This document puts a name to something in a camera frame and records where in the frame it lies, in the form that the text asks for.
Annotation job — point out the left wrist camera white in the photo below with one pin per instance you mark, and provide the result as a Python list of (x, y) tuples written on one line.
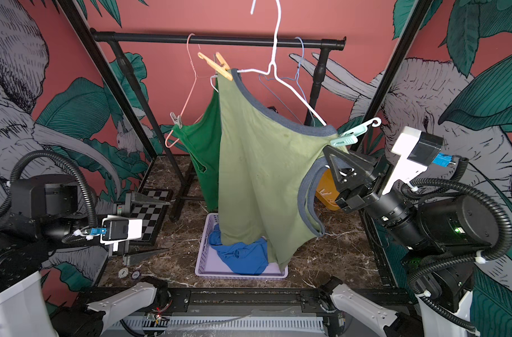
[(116, 229)]

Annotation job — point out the green tank top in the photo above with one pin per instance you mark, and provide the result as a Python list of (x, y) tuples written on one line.
[(202, 142)]

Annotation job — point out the checkerboard calibration plate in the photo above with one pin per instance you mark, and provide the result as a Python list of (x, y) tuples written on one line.
[(152, 215)]

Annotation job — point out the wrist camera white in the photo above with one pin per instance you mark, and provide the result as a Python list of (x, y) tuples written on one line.
[(116, 229), (417, 150)]

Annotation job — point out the wooden clothespin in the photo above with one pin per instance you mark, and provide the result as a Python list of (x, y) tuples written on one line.
[(220, 65)]

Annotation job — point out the pink wire hanger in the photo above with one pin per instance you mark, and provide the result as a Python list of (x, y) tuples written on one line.
[(177, 135)]

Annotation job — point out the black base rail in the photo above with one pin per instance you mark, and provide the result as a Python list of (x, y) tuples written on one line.
[(309, 300)]

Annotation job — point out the light blue wire hanger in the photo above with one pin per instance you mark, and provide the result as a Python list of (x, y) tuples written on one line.
[(294, 79)]

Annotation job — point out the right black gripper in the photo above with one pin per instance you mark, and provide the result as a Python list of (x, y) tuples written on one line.
[(355, 199)]

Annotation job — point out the olive tank top grey trim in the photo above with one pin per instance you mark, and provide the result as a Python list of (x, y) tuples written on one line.
[(269, 171)]

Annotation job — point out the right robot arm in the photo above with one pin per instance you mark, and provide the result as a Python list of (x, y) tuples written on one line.
[(446, 226)]

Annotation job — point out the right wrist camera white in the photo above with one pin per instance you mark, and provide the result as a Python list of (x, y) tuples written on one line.
[(417, 150)]

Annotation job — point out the blue tank top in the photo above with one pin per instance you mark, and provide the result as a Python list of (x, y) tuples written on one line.
[(242, 259)]

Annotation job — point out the grey clothespin on green top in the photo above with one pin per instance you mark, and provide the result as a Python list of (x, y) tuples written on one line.
[(177, 119)]

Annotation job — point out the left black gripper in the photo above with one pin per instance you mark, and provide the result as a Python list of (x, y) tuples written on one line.
[(131, 205)]

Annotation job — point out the lavender plastic basket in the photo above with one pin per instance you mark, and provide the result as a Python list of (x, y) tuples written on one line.
[(209, 265)]

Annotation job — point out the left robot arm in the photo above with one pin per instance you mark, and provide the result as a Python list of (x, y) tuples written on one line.
[(50, 205)]

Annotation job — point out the black clothes rack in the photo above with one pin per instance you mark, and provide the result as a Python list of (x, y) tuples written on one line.
[(114, 39)]

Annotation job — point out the yellow plastic bowl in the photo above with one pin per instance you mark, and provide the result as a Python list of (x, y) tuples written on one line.
[(326, 191)]

